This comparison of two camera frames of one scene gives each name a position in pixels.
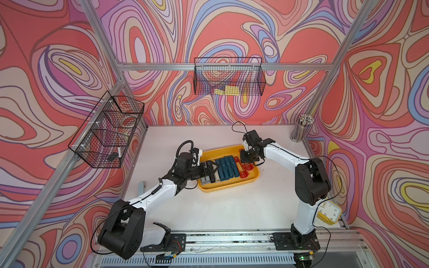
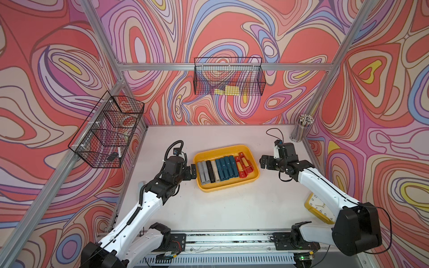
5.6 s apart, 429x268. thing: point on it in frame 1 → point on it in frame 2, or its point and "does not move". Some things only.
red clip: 243,173 does not move
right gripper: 244,159 → 269,159
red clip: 248,166 does not move
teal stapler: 221,173 does not move
